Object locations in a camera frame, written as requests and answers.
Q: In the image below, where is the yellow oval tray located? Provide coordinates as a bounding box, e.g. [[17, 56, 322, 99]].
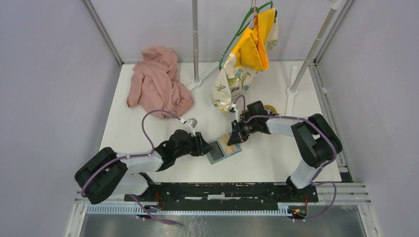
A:
[[264, 105, 279, 116]]

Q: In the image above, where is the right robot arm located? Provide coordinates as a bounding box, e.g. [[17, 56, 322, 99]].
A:
[[228, 101, 343, 201]]

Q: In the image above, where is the cartoon print children's garment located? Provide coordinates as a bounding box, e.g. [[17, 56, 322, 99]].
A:
[[211, 8, 278, 113]]

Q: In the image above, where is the white slotted cable duct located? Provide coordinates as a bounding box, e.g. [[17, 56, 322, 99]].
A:
[[85, 204, 291, 217]]

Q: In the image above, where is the left metal rack pole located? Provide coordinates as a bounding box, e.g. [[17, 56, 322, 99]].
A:
[[187, 0, 218, 92]]

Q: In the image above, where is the black credit card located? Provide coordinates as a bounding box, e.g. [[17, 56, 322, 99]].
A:
[[209, 141, 224, 163]]

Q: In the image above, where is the right metal rack pole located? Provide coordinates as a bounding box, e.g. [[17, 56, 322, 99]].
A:
[[285, 0, 344, 122]]

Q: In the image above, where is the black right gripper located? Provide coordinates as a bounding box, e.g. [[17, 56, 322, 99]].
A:
[[228, 118, 257, 146]]

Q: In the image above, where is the pink crumpled garment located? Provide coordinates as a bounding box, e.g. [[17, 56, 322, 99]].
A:
[[126, 46, 194, 117]]

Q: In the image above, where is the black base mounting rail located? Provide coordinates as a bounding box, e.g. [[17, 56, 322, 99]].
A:
[[136, 182, 319, 211]]

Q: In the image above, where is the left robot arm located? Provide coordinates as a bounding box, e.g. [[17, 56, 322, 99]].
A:
[[74, 129, 212, 204]]

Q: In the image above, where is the green clothes hanger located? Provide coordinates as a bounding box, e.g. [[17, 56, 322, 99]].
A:
[[218, 0, 273, 70]]

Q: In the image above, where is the metal rack pole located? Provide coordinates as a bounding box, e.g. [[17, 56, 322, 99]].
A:
[[285, 0, 344, 122], [187, 0, 218, 92]]

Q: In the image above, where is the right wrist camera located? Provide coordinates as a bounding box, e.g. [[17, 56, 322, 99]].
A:
[[229, 103, 246, 122]]

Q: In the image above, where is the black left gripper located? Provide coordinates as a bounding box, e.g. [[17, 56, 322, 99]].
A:
[[174, 131, 213, 158]]

